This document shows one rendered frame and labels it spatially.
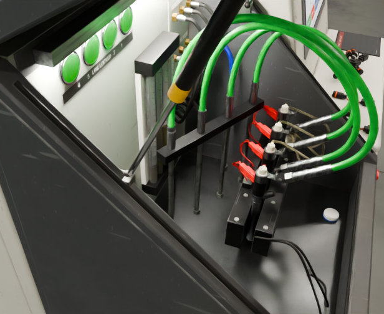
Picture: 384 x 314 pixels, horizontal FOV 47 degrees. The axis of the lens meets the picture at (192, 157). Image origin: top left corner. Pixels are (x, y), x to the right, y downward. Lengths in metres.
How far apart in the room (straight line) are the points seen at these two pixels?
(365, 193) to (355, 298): 0.31
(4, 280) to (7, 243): 0.14
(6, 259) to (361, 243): 0.71
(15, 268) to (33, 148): 0.32
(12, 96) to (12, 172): 0.13
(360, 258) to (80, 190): 0.64
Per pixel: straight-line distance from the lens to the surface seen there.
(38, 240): 0.72
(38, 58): 0.59
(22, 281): 0.86
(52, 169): 0.57
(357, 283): 0.97
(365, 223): 1.08
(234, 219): 0.96
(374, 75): 1.59
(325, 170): 0.86
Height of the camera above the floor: 1.70
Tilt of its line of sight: 41 degrees down
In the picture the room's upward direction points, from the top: 2 degrees clockwise
